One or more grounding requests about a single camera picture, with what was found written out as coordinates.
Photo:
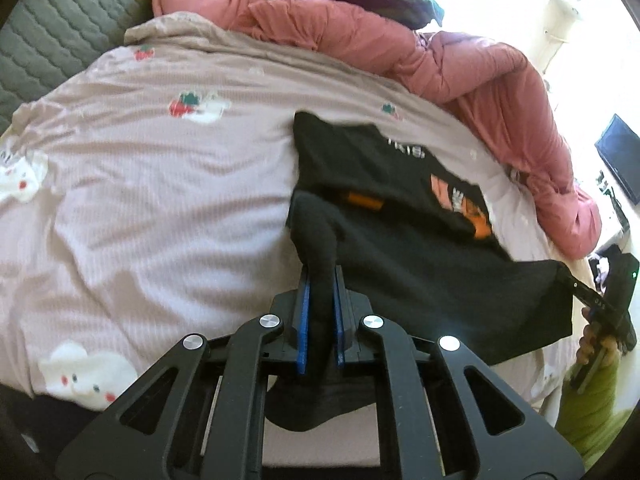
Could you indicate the dark flat screen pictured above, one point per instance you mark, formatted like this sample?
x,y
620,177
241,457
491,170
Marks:
x,y
620,157

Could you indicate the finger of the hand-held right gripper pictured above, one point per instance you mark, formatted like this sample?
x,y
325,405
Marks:
x,y
582,290

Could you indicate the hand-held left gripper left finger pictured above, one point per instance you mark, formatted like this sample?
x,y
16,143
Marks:
x,y
302,330

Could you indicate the black sweater with orange cuffs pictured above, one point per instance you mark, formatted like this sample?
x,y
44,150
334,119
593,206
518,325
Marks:
x,y
430,270

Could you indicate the pink quilt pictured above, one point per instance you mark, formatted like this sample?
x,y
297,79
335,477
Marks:
x,y
450,65

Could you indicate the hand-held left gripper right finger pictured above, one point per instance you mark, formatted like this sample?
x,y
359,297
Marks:
x,y
340,330

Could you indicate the lilac printed bed sheet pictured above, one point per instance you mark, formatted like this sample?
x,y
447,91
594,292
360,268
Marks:
x,y
150,210

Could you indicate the person's right hand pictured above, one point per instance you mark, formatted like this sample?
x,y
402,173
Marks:
x,y
592,342

